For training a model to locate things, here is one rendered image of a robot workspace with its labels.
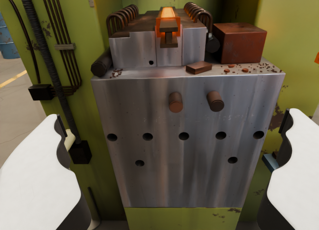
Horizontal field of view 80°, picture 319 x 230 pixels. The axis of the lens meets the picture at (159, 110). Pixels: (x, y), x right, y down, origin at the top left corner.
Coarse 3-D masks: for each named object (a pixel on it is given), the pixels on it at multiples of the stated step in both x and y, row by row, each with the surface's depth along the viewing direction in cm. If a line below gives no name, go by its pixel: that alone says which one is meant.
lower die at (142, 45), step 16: (144, 16) 60; (160, 16) 50; (176, 16) 48; (128, 32) 44; (144, 32) 39; (192, 32) 38; (112, 48) 41; (128, 48) 41; (144, 48) 40; (160, 48) 40; (176, 48) 40; (192, 48) 40; (128, 64) 42; (144, 64) 42; (160, 64) 42; (176, 64) 42
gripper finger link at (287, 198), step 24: (288, 120) 10; (288, 144) 8; (312, 144) 8; (288, 168) 7; (312, 168) 7; (264, 192) 7; (288, 192) 6; (312, 192) 6; (264, 216) 6; (288, 216) 6; (312, 216) 6
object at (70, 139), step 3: (66, 129) 70; (69, 129) 70; (66, 132) 69; (69, 132) 69; (69, 135) 68; (72, 135) 69; (66, 138) 66; (69, 138) 67; (72, 138) 68; (66, 141) 65; (69, 141) 66; (72, 141) 68; (66, 144) 65; (69, 144) 66; (66, 147) 64; (69, 147) 66
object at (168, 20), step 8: (168, 8) 59; (168, 16) 43; (160, 24) 31; (168, 24) 31; (176, 24) 30; (160, 32) 37; (168, 32) 29; (176, 32) 37; (160, 40) 32; (168, 40) 29; (176, 40) 31
